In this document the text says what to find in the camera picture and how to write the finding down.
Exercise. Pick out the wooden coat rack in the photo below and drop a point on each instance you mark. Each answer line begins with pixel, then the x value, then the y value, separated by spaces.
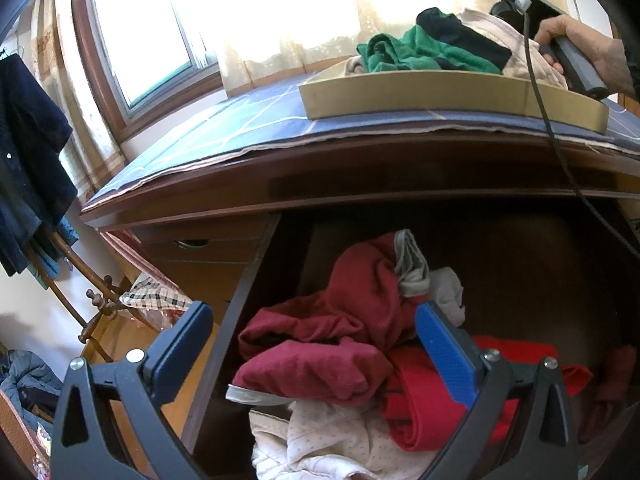
pixel 97 300

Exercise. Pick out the patterned beige curtain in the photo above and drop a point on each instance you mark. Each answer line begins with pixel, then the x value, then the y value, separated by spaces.
pixel 100 150

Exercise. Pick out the bright red garment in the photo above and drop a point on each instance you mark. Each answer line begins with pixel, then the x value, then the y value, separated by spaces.
pixel 410 410

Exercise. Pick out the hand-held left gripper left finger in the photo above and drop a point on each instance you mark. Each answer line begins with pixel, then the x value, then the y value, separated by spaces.
pixel 175 355

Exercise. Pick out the blue plaid cloth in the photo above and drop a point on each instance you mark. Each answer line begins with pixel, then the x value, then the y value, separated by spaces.
pixel 225 125

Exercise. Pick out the shallow beige cardboard tray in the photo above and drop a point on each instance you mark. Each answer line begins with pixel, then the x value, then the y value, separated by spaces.
pixel 425 92

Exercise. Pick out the dark red underwear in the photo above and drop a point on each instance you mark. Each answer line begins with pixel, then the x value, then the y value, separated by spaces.
pixel 310 370
pixel 365 285

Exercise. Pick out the pale pink lace bra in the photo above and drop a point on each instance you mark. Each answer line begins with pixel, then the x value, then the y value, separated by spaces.
pixel 517 72

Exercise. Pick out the plain white garment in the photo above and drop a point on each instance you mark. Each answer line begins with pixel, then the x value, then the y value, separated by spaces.
pixel 447 285

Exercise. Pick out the small closed wooden drawer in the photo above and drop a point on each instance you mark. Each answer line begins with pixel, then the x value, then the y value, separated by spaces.
pixel 235 240

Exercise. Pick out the dim maroon garment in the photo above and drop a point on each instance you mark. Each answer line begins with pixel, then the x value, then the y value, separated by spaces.
pixel 612 385

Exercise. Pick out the dark navy jacket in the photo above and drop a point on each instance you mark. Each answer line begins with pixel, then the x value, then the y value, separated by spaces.
pixel 30 160

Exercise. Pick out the black garment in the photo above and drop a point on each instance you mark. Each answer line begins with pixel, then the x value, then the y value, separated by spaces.
pixel 460 35

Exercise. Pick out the grey-blue clothes pile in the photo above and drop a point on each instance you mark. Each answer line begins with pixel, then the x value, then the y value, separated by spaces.
pixel 30 375

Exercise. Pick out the grey and white garment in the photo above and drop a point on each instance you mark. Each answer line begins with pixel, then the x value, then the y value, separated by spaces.
pixel 412 270

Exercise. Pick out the sheer white curtain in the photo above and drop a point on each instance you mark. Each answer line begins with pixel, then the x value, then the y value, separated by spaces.
pixel 300 20

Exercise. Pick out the large wooden drawer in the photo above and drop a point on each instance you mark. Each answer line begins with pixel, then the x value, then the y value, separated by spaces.
pixel 525 280

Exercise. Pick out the round woven basket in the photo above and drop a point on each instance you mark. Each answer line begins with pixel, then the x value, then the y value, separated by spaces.
pixel 20 435

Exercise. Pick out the wooden framed window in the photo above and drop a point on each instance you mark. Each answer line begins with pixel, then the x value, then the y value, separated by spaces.
pixel 145 35

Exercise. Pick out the green underwear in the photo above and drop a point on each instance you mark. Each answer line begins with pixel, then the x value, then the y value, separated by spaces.
pixel 400 50

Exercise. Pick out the white dotted garment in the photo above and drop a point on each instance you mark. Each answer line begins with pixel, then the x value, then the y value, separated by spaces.
pixel 325 435

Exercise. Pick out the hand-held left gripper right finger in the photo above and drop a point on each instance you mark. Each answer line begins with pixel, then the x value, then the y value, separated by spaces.
pixel 447 360

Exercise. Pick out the person's right hand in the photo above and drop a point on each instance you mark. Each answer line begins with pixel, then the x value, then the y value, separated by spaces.
pixel 595 45

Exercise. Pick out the brown wooden dresser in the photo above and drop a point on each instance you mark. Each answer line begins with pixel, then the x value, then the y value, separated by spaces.
pixel 400 160

